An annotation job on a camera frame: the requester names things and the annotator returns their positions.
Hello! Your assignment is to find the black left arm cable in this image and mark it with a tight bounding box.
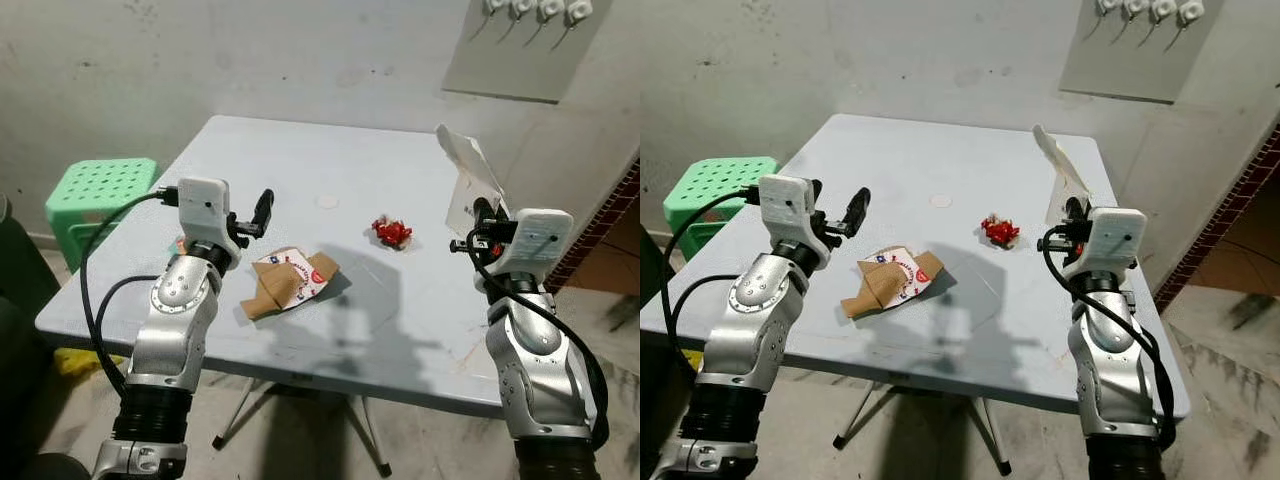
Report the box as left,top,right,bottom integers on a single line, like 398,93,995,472
661,184,769,386
80,186,181,401

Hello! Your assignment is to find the grey wall hook panel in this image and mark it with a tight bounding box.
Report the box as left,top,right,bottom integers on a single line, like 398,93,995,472
442,0,614,105
1059,0,1238,105

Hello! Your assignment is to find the green plastic stool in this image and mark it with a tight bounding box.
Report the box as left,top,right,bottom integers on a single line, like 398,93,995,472
44,157,160,273
662,155,782,263

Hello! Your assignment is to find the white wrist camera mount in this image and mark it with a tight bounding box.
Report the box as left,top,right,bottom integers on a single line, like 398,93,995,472
757,174,823,251
176,177,234,251
497,208,574,280
1085,206,1147,273

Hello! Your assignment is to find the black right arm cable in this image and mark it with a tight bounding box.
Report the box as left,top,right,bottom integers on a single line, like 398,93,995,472
1040,232,1178,451
468,240,611,451

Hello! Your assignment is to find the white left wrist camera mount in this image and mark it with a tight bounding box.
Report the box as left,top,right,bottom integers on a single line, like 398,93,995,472
757,174,823,251
176,177,234,251

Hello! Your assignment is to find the grey metal table leg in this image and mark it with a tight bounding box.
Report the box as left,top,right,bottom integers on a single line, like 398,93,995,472
834,384,903,452
344,394,394,479
968,394,1014,479
212,384,283,452

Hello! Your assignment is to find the red crumpled wrapper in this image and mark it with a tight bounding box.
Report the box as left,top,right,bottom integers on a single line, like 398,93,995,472
979,213,1022,248
371,216,414,250

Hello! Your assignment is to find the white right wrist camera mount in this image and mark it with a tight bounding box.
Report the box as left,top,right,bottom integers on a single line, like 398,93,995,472
1085,206,1147,273
497,208,574,280

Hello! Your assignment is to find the brown printed paper box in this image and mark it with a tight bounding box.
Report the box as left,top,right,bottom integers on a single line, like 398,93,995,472
240,245,342,322
840,246,945,320

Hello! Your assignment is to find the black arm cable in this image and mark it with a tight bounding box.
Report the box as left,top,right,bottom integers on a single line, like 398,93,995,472
1040,232,1178,451
468,240,611,451
80,186,181,401
661,184,769,386

